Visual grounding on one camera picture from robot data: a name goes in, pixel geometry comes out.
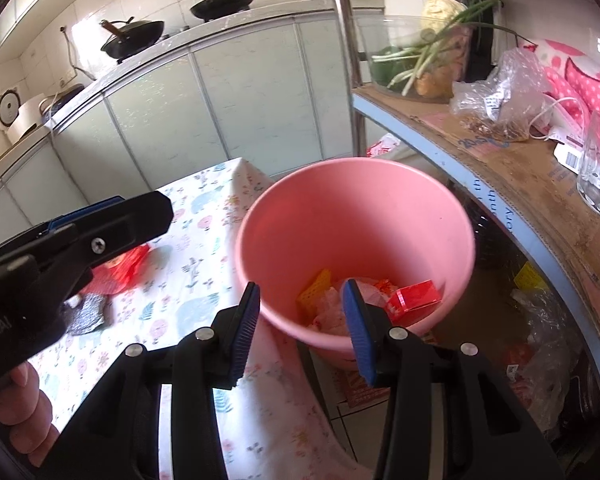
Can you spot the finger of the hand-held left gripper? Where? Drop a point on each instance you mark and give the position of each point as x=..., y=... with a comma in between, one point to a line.
x=130, y=220
x=80, y=215

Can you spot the green onions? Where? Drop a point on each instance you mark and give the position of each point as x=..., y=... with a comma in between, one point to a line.
x=430, y=55

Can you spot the metal storage rack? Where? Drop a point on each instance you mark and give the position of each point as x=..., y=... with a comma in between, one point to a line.
x=345, y=35

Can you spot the black wok with lid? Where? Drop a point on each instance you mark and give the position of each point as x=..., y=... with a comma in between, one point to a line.
x=135, y=37

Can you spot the white rice cooker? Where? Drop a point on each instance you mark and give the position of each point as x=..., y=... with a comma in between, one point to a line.
x=25, y=115

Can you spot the kitchen counter cabinets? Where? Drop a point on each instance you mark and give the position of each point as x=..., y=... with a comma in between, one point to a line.
x=250, y=90

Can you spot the floral printed tablecloth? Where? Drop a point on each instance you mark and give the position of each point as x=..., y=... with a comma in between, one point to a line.
x=205, y=270

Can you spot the cauliflower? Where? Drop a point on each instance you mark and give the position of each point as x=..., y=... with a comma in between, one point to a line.
x=442, y=12

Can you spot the white red printed bag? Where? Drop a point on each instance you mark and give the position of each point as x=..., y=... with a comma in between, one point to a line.
x=384, y=146

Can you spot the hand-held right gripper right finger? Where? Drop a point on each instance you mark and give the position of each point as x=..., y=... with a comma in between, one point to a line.
x=355, y=332

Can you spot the wall cabinet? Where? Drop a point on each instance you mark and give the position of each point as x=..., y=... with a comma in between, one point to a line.
x=10, y=20

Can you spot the clear bag with seeds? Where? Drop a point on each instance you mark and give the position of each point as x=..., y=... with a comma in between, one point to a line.
x=510, y=85

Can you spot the black electric cooker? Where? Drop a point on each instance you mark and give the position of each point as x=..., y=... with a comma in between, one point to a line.
x=62, y=96

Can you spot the pink plastic bucket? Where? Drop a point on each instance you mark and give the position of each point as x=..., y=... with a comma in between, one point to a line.
x=355, y=210

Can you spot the yellow packet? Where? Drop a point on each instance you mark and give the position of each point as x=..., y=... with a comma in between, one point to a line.
x=529, y=276

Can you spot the pink polka-dot bag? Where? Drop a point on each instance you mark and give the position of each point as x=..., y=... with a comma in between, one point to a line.
x=585, y=85

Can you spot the white barcode box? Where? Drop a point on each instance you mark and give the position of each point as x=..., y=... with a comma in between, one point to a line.
x=567, y=152

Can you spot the large clear plastic bag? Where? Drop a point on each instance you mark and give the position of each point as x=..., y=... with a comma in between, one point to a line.
x=545, y=360

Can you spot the black blender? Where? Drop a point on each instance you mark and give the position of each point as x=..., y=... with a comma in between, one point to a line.
x=482, y=57

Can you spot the red patterned floor mat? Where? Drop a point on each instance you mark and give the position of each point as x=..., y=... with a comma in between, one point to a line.
x=360, y=390

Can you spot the person's left hand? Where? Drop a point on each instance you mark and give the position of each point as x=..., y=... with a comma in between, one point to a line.
x=25, y=410

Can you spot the red plastic wrapper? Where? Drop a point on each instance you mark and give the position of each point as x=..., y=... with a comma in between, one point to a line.
x=122, y=267

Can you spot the yellow foam fruit net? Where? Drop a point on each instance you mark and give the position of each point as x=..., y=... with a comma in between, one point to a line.
x=315, y=292

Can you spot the green pepper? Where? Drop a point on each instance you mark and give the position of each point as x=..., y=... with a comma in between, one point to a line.
x=387, y=60

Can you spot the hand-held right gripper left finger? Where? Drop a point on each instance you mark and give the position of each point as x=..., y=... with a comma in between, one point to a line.
x=245, y=332

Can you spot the red cardboard box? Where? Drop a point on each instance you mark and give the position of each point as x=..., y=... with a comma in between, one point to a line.
x=415, y=298

